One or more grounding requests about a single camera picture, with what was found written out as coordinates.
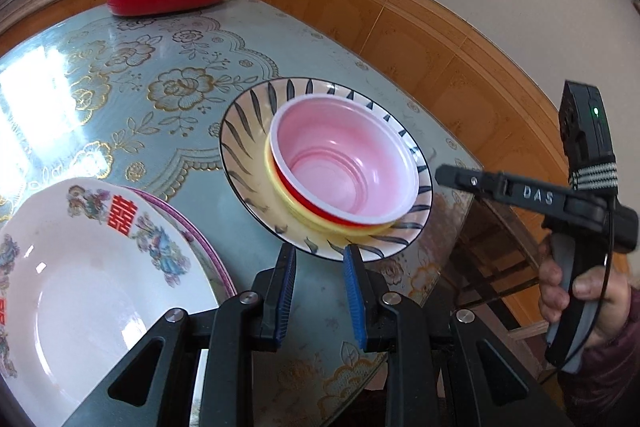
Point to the white plate pink floral rim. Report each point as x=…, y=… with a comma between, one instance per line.
x=217, y=274

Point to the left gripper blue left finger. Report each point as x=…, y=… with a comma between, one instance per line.
x=275, y=286

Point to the white plate red characters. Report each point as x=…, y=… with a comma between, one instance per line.
x=87, y=267

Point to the red plastic bowl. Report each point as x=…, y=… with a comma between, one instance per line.
x=337, y=157

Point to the white bowl blue leaf pattern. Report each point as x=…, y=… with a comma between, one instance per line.
x=260, y=146

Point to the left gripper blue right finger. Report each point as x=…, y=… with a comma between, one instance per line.
x=364, y=289

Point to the floral lace table cover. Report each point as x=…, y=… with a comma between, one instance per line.
x=159, y=104

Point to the dark wooden chair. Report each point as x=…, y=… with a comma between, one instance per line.
x=496, y=261

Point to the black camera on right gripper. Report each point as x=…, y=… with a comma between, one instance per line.
x=586, y=139

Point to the yellow plastic bowl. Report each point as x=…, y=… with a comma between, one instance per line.
x=312, y=216

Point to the person's right hand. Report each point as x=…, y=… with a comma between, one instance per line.
x=616, y=304

